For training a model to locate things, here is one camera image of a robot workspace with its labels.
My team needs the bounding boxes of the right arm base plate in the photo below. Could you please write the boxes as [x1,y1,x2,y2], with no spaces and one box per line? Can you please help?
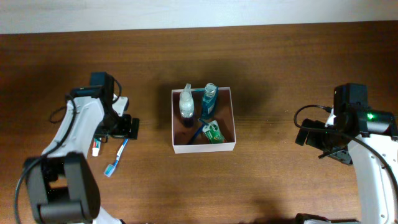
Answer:
[294,213,361,224]

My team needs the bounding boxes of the blue mouthwash bottle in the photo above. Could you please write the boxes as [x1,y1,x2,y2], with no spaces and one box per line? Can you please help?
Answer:
[201,83,218,119]

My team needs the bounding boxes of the green Dettol soap pack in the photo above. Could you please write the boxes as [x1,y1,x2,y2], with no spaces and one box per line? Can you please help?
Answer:
[202,120,226,144]

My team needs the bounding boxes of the blue white toothbrush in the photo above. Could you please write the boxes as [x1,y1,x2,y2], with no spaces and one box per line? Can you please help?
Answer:
[104,139,129,177]

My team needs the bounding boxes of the clear spray bottle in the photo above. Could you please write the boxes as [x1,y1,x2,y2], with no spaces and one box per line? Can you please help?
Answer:
[179,83,195,128]

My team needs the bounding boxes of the blue disposable razor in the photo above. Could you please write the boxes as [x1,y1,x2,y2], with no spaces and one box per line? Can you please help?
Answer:
[187,118,207,145]

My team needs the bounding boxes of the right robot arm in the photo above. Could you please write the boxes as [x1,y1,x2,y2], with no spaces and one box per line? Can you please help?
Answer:
[294,83,397,223]

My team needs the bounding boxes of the teal toothpaste tube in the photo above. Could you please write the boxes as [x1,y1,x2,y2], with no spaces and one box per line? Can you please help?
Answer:
[92,138,101,157]

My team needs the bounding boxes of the white cardboard box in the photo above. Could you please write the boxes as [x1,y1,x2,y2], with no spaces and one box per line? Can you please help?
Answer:
[171,87,236,154]

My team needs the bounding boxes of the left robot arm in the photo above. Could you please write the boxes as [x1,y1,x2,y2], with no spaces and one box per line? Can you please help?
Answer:
[18,72,139,223]

